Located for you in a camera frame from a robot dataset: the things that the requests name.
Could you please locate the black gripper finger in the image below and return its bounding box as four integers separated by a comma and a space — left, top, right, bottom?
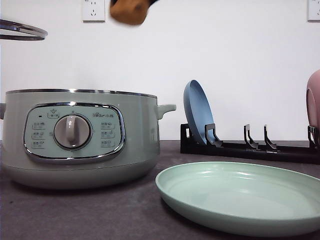
148, 0, 160, 9

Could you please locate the brown potato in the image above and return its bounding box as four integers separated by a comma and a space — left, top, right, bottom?
110, 0, 151, 25

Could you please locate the glass steamer lid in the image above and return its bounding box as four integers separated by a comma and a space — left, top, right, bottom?
0, 19, 48, 41

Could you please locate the green plate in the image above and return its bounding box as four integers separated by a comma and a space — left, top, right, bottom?
155, 161, 320, 237

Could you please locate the blue plate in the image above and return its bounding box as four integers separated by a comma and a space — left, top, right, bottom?
183, 79, 215, 145

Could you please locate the green electric steamer pot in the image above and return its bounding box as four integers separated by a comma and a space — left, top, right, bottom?
0, 88, 177, 189

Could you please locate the pink plate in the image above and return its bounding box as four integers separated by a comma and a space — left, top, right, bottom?
306, 70, 320, 129

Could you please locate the black dish rack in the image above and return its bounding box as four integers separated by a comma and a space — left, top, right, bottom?
180, 123, 320, 164

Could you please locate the white wall socket left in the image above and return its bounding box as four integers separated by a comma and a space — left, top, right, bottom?
82, 0, 106, 24

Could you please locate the white wall socket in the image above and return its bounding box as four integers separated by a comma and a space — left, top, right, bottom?
82, 0, 106, 24
307, 0, 320, 24

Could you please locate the white wall socket right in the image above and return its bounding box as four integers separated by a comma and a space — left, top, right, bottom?
307, 0, 320, 24

